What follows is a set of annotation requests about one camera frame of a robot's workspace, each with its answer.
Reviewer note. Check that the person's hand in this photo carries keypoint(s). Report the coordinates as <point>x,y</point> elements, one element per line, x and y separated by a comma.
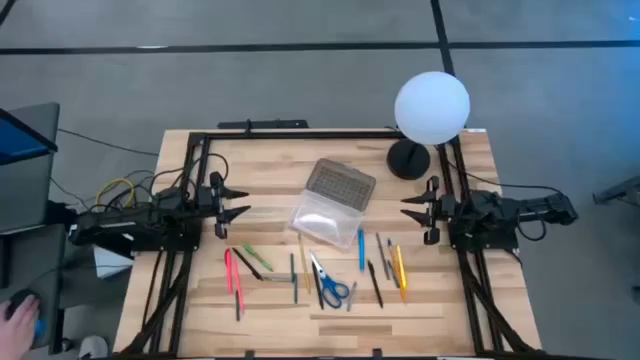
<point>17,330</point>

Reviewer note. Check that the grey side desk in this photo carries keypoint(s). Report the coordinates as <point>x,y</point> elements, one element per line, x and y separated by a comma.
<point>30,200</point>

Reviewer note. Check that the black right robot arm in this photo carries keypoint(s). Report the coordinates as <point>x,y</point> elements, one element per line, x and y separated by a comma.
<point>500,207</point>

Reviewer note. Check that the yellow highlighter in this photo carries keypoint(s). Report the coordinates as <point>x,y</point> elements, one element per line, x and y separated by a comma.
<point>401,265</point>

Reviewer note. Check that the clear box with grey lid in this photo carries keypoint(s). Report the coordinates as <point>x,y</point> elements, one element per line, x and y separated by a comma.
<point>325,220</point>

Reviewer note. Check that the white globe table lamp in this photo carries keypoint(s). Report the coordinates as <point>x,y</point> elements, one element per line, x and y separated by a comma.
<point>432,107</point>

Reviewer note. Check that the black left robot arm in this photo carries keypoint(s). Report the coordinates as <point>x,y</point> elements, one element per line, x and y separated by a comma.
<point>125,220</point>

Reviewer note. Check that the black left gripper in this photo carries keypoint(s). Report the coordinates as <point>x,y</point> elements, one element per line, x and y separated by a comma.
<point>217,205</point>

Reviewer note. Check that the yellow pencil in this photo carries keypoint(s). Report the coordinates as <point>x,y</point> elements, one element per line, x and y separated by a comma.
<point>304,262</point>

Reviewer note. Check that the blue pen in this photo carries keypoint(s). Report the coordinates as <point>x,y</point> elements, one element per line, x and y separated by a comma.
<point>361,250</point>

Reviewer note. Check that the white box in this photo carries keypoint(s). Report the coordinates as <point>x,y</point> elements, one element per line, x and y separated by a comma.
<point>112,262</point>

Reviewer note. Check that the black computer mouse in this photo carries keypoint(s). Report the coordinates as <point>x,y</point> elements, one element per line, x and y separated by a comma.
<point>22,297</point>

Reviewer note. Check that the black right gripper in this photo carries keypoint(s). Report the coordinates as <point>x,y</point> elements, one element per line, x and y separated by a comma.
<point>434,210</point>

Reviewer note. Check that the open laptop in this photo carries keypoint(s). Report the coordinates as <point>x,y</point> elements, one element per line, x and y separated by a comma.
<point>20,142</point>

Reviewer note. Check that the grey metal stand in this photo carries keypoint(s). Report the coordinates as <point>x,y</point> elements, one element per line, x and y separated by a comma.
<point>620,190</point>

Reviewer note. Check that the black power strip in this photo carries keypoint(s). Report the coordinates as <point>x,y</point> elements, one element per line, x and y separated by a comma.
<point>270,124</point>

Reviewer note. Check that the grey pencil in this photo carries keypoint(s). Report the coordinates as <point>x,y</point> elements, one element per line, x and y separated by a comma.
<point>382,255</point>

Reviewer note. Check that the green pen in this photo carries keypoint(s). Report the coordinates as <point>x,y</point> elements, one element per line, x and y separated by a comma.
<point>257,256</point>

